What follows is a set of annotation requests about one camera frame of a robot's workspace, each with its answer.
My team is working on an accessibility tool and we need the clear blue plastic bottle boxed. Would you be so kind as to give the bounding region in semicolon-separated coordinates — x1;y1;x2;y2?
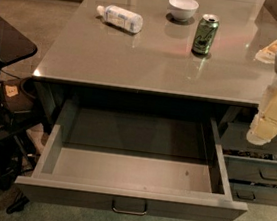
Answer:
96;5;143;34

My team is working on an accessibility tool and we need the grey middle side drawer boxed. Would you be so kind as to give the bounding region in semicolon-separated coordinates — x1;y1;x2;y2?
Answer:
215;121;277;187

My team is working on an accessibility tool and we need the grey lower side drawer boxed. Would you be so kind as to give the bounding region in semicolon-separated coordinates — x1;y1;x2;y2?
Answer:
230;182;277;206

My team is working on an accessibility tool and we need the open grey top drawer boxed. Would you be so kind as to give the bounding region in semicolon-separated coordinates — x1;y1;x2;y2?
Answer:
16;101;248;221

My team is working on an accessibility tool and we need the green soda can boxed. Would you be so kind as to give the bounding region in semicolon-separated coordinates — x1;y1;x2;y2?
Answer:
191;14;220;55

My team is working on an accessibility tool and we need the white ceramic bowl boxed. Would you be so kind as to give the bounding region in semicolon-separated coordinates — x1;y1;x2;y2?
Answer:
168;0;199;21

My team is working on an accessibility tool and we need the brown bag with tag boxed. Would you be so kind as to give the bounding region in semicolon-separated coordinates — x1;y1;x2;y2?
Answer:
0;77;39;114

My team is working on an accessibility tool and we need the black side table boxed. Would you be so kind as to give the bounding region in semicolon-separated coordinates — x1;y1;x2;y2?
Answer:
0;17;37;65

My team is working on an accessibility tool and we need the metal drawer handle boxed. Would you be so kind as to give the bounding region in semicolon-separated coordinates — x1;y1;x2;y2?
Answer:
111;197;148;216

